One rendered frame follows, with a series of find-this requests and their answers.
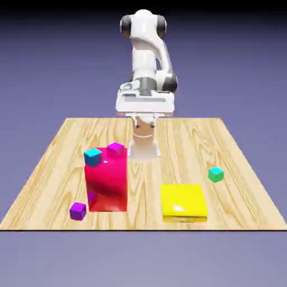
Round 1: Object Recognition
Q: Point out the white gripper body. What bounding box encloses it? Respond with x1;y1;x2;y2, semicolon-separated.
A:
115;89;175;118

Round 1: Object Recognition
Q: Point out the large yellow box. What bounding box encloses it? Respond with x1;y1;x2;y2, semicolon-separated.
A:
160;184;209;223

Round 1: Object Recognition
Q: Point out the small purple cube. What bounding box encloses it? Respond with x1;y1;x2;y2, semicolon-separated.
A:
69;202;87;222

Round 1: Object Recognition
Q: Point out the small cyan cube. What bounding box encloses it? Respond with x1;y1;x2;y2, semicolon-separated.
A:
84;147;103;168

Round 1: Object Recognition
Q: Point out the large red box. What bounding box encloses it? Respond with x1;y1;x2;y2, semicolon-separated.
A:
84;146;128;212

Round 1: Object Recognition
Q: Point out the small magenta cube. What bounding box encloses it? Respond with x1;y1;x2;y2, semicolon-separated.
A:
106;142;125;159

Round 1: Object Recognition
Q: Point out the small green cube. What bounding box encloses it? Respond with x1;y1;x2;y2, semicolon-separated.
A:
207;166;225;183

